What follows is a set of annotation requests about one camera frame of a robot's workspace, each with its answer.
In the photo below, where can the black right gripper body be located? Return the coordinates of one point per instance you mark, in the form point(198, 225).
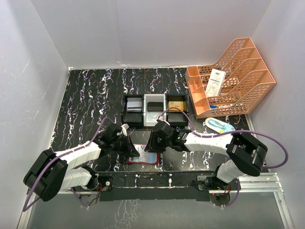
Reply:
point(155, 138)

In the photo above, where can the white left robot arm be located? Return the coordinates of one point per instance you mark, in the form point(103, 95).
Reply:
point(56, 171)

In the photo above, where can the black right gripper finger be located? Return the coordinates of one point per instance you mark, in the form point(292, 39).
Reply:
point(161, 146)
point(150, 147)

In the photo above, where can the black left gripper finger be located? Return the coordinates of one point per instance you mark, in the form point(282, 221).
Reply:
point(123, 153)
point(132, 151)

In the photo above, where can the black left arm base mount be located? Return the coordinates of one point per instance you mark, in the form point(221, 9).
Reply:
point(100, 184)

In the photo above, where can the red leather card holder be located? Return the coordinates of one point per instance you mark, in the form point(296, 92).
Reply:
point(135, 160)

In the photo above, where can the black bin left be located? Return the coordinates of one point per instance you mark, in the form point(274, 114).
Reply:
point(133, 119)

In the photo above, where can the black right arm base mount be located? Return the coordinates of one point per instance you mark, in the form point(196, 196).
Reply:
point(220, 192)

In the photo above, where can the orange plastic desk organizer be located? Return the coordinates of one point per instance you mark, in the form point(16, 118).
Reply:
point(246, 83)

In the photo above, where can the black card in white bin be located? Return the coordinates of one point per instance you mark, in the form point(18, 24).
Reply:
point(155, 106)

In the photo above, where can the white blue tape dispenser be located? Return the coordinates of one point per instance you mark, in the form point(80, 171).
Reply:
point(218, 126)

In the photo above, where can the white VIP chip card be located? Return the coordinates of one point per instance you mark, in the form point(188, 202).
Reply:
point(134, 104)

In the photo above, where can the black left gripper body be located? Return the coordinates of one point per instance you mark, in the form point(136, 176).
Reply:
point(122, 141)

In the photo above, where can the white paper receipt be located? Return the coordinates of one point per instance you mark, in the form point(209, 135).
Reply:
point(215, 83)

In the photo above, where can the black bin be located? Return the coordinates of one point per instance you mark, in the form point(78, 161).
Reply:
point(176, 115)
point(133, 119)

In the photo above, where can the black bin right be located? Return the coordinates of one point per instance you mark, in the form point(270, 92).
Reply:
point(176, 115)

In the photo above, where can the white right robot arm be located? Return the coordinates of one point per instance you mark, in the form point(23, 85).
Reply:
point(246, 153)

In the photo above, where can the gold magnetic stripe card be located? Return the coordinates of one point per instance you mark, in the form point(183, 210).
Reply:
point(175, 106)

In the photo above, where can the white bin middle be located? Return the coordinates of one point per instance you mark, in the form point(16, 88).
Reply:
point(150, 118)

